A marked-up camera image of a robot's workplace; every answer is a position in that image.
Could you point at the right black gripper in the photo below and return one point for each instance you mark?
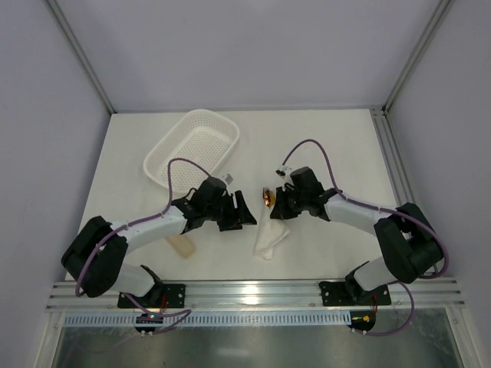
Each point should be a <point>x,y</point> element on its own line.
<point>289,203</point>

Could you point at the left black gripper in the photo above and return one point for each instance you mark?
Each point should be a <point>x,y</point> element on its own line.
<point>229,211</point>

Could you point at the gold ornate spoon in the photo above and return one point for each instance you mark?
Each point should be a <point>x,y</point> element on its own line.
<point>269,199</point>

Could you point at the white paper napkin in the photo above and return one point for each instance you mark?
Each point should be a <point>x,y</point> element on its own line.
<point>271,232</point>

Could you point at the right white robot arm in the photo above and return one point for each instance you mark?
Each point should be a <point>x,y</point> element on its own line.
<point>408,244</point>

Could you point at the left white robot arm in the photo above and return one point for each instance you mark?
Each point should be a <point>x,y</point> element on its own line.
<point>95,258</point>

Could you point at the beige wooden cutlery tray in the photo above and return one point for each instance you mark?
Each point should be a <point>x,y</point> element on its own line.
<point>182,245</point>

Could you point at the right black controller board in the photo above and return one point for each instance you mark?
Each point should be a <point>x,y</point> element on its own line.
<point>361,324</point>

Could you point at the black controller board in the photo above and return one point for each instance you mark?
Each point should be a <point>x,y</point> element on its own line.
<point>148,324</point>
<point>361,324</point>

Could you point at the left black controller board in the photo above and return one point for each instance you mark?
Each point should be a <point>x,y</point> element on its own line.
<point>148,324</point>

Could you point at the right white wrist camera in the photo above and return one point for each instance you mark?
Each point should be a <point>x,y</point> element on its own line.
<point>284,172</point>

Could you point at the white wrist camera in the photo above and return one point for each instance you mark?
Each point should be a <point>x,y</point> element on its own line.
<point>284,172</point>
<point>227,179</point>

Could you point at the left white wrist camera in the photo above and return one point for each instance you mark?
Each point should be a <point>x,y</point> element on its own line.
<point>227,179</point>

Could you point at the aluminium front rail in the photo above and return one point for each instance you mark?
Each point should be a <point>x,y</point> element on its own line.
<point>442,292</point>

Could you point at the aluminium rail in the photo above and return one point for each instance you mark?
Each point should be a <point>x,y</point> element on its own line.
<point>398,176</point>
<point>442,292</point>

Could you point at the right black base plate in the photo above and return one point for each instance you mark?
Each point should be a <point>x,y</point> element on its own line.
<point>343,294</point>

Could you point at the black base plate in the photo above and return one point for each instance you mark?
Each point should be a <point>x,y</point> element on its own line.
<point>343,294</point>
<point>166,295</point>

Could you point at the slotted grey cable duct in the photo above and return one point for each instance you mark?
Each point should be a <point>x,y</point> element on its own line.
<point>266,318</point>

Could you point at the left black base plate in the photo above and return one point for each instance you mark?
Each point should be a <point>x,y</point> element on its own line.
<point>166,295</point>

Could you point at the right side aluminium rail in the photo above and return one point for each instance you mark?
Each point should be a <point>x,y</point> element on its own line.
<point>398,176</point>

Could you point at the right aluminium corner post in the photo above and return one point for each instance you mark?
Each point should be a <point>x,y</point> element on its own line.
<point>425,39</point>

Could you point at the aluminium corner post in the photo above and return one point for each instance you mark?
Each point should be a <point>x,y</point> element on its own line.
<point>74,44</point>
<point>425,39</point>

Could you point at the left aluminium corner post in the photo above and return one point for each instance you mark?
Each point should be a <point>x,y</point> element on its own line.
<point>74,44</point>

